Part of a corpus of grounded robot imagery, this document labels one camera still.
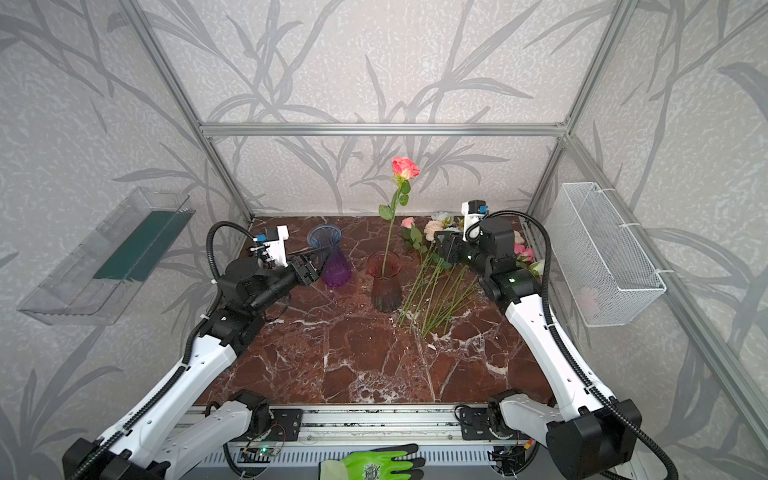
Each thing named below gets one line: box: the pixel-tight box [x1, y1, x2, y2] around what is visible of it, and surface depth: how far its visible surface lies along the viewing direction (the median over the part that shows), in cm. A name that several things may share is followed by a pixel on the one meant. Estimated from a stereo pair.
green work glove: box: [318, 443, 425, 480], surface depth 69 cm
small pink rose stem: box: [401, 217, 428, 256], surface depth 113 cm
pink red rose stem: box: [378, 157, 421, 278], surface depth 79 cm
